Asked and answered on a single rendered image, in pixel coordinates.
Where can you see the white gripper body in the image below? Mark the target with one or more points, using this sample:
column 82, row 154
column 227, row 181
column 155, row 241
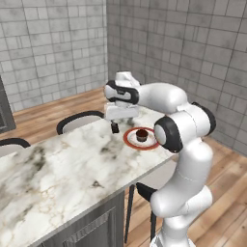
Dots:
column 121, row 111

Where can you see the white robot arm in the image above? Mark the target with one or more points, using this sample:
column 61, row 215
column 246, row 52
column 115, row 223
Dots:
column 183, row 167

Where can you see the red rimmed white plate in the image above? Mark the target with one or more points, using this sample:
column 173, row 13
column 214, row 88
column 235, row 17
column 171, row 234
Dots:
column 132, row 141

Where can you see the chocolate cupcake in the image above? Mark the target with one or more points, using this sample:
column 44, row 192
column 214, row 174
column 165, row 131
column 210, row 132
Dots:
column 141, row 134

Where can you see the grey island cabinet panel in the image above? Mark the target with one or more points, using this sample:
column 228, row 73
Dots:
column 93, row 226

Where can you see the dark grey cabinet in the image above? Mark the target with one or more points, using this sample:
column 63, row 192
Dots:
column 5, row 111

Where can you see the black framed white chair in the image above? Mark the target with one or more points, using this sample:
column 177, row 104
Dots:
column 12, row 146
column 151, row 188
column 78, row 120

